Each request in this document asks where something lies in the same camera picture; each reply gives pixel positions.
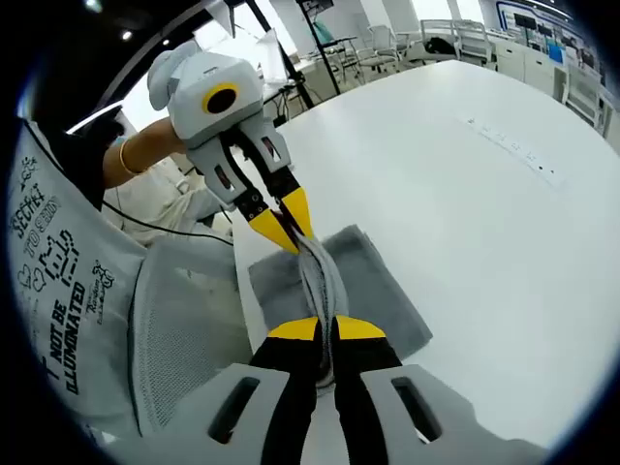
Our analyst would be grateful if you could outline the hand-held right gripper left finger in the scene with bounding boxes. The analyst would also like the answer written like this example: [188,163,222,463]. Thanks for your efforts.
[139,317,324,465]

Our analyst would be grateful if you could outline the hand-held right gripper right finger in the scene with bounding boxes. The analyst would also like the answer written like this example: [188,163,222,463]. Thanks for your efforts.
[331,314,548,465]

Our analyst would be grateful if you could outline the grey towel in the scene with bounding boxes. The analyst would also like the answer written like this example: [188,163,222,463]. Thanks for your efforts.
[247,223,434,388]

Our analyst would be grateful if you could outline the person's light trousers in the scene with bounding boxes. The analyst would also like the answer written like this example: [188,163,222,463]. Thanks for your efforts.
[104,157,238,238]

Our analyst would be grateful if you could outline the black tripod stand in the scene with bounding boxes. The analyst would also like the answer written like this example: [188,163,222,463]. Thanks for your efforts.
[278,0,343,110]

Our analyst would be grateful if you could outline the grey mesh office chair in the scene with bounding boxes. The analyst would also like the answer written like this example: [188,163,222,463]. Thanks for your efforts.
[126,236,272,440]

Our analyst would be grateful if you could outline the person's black sleeve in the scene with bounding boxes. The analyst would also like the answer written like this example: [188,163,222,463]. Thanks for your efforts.
[47,118,122,212]

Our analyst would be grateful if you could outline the white table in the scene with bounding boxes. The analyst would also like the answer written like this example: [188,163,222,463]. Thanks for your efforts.
[231,58,620,451]

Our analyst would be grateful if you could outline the white office chair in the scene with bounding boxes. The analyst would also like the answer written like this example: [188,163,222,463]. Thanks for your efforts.
[419,18,498,67]
[365,23,406,67]

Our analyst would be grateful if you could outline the black bag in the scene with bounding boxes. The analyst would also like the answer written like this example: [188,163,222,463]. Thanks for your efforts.
[424,36,459,55]

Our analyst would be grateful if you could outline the white table strip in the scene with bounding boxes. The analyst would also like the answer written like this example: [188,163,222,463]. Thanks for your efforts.
[465,115,569,191]

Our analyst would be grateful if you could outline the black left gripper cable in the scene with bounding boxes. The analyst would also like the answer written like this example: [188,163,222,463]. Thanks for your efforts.
[103,199,234,243]

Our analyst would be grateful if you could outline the gold bracelet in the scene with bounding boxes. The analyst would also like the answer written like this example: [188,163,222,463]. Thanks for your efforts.
[118,139,144,175]

